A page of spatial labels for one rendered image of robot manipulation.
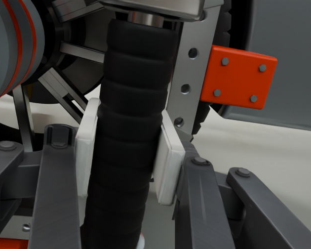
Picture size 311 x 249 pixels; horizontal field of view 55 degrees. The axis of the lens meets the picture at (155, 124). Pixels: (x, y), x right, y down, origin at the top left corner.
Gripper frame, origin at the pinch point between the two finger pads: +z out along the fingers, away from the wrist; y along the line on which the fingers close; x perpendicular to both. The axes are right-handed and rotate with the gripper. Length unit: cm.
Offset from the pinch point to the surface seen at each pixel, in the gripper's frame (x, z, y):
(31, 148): -15.9, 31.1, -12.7
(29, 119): -11.0, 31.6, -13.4
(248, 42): 6.7, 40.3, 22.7
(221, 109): -7.2, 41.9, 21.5
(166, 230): -83, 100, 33
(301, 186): -83, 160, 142
